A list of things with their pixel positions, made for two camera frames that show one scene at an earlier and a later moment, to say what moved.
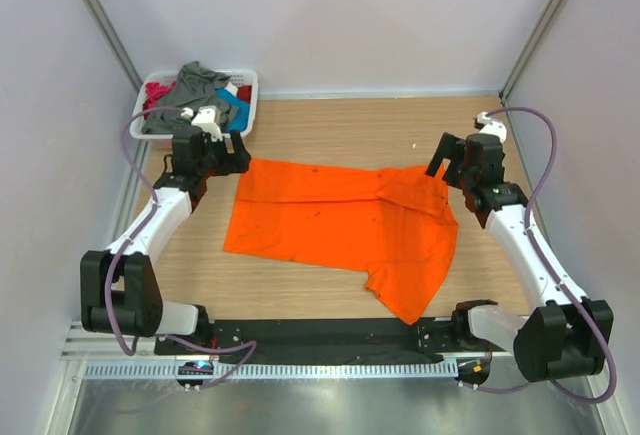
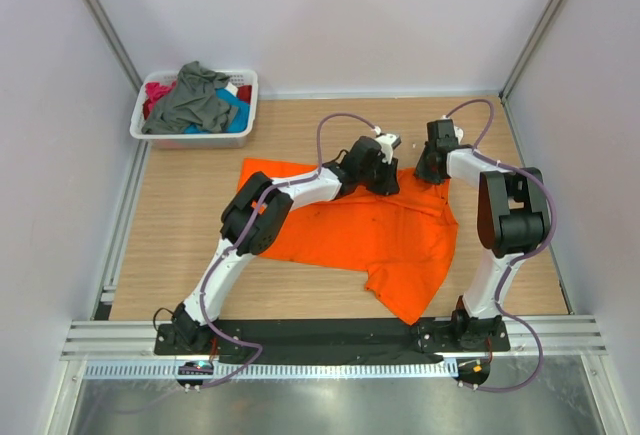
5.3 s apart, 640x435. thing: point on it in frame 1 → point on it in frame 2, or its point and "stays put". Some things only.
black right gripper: [450, 147] → [422, 173]
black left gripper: [233, 163] → [389, 184]
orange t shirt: [396, 224] stays put
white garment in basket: [231, 88] stays put
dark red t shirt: [244, 93] stays put
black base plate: [300, 341] stays put
